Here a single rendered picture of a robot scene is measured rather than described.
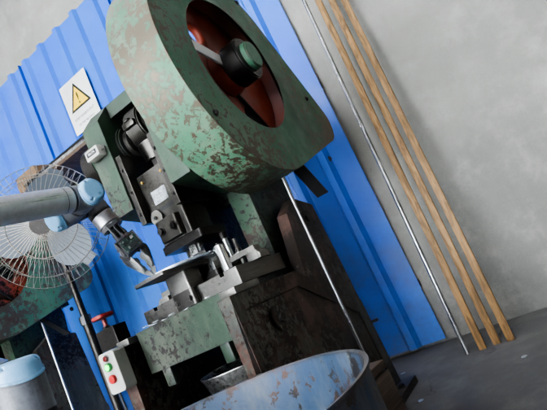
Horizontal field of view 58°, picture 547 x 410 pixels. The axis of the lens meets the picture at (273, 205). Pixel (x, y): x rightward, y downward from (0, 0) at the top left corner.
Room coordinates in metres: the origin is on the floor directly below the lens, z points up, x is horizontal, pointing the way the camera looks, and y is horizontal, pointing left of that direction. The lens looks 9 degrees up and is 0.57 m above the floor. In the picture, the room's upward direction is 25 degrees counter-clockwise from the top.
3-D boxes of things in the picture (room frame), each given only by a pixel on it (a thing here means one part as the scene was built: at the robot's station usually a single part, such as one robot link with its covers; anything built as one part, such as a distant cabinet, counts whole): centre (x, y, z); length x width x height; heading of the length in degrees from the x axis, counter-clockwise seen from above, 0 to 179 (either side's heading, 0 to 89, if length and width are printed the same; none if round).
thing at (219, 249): (1.63, 0.22, 0.75); 0.03 x 0.03 x 0.10; 63
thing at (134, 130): (1.82, 0.32, 1.27); 0.21 x 0.12 x 0.34; 153
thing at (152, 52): (1.76, -0.03, 1.33); 1.03 x 0.28 x 0.82; 153
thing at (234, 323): (1.82, 0.02, 0.45); 0.92 x 0.12 x 0.90; 153
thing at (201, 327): (1.95, 0.25, 0.83); 0.79 x 0.43 x 1.34; 153
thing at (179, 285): (1.66, 0.40, 0.72); 0.25 x 0.14 x 0.14; 153
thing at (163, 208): (1.78, 0.34, 1.04); 0.17 x 0.15 x 0.30; 153
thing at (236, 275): (1.82, 0.32, 0.68); 0.45 x 0.30 x 0.06; 63
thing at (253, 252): (1.74, 0.17, 0.76); 0.17 x 0.06 x 0.10; 63
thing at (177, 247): (1.82, 0.32, 0.86); 0.20 x 0.16 x 0.05; 63
